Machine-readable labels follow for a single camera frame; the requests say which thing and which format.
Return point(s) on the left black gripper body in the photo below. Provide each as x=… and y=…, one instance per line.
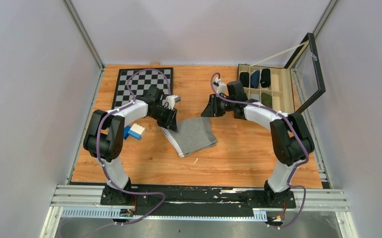
x=162, y=115

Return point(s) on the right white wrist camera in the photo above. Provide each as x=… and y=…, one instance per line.
x=221, y=88

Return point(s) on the right aluminium frame post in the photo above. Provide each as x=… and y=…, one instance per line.
x=325, y=16

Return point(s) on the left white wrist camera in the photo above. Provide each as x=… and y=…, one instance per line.
x=170, y=101

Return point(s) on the navy rolled underwear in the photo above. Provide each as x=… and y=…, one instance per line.
x=255, y=79

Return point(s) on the aluminium frame post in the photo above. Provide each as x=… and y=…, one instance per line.
x=325, y=16
x=83, y=33

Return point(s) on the black compartment storage box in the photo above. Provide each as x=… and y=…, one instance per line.
x=295, y=86

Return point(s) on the blue white block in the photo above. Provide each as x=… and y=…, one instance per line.
x=135, y=131

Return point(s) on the grey underwear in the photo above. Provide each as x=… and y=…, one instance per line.
x=255, y=97
x=193, y=135

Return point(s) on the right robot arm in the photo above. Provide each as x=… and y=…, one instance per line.
x=292, y=142

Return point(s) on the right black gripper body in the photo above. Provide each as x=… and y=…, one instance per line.
x=223, y=106

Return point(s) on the left aluminium frame post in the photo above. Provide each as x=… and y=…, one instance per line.
x=83, y=33

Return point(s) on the black white chessboard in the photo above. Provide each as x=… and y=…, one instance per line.
x=137, y=82

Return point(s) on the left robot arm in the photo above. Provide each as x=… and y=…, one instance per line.
x=106, y=132

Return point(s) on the black rolled underwear tall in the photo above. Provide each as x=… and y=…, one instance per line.
x=265, y=78

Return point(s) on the grey rolled underwear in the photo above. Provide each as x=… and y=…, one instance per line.
x=255, y=97

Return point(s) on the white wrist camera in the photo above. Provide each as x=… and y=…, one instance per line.
x=170, y=101
x=221, y=88

